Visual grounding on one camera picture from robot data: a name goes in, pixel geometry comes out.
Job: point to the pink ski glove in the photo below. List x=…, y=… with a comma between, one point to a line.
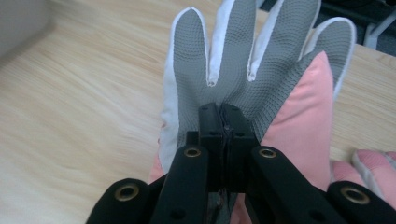
x=373, y=169
x=249, y=62

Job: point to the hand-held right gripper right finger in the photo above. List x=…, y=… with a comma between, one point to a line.
x=238, y=137

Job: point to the white metal stand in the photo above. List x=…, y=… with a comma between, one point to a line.
x=379, y=28

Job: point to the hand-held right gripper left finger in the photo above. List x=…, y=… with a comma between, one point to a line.
x=211, y=133

